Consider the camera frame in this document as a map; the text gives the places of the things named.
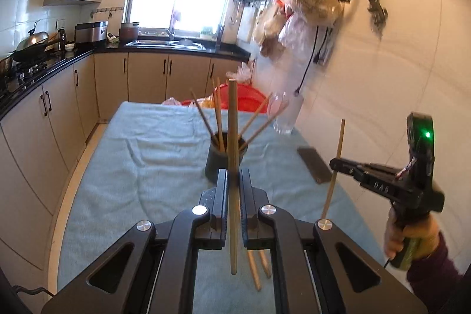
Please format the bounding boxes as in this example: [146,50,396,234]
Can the steel wok lid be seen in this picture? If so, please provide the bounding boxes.
[16,20,50,50]

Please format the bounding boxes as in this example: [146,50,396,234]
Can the black wok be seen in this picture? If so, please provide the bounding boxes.
[9,38,61,62]

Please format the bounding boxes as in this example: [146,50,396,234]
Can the steel rice cooker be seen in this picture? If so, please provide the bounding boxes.
[74,21,108,44]

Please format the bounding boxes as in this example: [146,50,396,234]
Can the hanging plastic bags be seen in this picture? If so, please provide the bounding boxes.
[254,0,346,61]

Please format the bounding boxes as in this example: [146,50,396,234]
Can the person's right hand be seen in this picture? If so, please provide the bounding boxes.
[383,215,441,259]

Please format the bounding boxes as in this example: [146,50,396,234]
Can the person's right forearm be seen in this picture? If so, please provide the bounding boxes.
[407,233,464,300]

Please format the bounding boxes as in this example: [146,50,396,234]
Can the black cable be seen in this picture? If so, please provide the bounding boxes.
[13,285,56,297]

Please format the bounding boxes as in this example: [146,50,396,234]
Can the crumpled clear plastic bag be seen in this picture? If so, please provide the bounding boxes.
[226,60,256,84]

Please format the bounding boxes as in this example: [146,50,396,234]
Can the brown clay pot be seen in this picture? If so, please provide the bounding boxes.
[118,22,140,41]

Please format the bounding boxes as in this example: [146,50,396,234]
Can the dark smartphone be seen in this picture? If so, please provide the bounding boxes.
[296,147,334,185]

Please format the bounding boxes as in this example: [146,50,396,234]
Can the blue-grey tablecloth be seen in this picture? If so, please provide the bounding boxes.
[57,101,385,314]

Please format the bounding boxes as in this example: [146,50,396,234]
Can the steel kettle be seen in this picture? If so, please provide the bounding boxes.
[55,28,69,51]

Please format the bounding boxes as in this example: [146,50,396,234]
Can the white cutting board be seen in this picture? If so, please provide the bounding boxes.
[237,3,258,40]

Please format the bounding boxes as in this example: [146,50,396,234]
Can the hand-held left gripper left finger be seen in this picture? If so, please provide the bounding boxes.
[40,169,230,314]

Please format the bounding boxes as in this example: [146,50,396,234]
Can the steel kitchen sink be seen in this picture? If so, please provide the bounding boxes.
[125,38,207,50]

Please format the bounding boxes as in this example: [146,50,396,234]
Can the black kitchen countertop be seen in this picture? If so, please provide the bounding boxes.
[0,38,251,119]

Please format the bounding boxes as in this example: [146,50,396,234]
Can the beige kitchen base cabinets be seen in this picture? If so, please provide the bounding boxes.
[0,52,251,303]

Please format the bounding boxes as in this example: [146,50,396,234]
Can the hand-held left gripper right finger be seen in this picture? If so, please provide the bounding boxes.
[240,169,429,314]

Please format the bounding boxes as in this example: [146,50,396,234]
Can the black perforated utensil holder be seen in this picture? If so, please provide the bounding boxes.
[205,132,249,186]

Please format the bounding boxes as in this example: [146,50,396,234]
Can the black gas stove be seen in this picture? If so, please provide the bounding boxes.
[0,54,56,97]

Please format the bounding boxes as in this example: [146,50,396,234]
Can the red plastic basket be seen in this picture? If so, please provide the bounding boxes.
[183,85,271,114]

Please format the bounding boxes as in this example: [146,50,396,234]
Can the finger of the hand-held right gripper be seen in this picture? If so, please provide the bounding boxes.
[329,157,366,185]

